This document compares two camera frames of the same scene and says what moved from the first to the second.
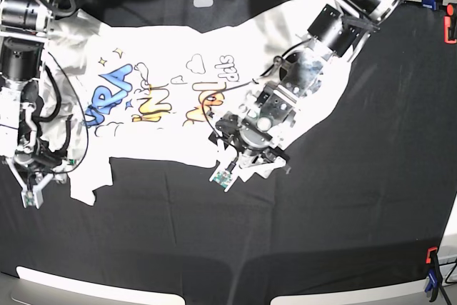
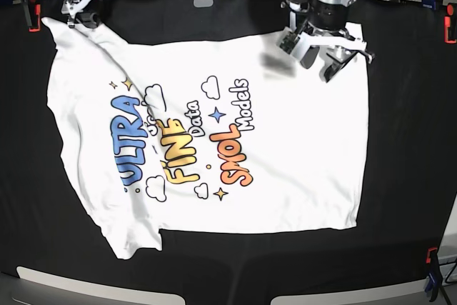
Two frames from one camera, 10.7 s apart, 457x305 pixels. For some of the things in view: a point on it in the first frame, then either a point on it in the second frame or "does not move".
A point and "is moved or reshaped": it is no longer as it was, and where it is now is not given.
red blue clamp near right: [434, 273] does not move
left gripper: [35, 166] to [88, 19]
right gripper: [247, 148] to [340, 43]
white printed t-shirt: [156, 93] is moved or reshaped
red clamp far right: [450, 23] does not move
